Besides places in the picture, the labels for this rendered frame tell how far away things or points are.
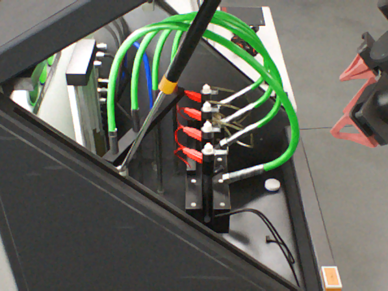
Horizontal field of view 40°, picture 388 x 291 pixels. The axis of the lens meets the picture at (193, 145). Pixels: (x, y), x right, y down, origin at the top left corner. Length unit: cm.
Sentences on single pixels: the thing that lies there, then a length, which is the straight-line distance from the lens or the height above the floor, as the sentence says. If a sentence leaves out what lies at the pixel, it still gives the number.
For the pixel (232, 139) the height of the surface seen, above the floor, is 108.
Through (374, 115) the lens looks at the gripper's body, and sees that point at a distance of 79.
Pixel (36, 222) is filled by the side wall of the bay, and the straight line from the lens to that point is 81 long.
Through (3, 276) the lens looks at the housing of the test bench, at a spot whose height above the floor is 113.
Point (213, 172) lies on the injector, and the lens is 117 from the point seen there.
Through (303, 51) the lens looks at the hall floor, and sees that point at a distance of 396.
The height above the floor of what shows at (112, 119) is 119.
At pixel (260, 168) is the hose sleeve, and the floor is 116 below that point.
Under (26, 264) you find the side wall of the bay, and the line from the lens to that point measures 89.
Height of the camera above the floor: 181
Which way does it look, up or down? 38 degrees down
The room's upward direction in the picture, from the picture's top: straight up
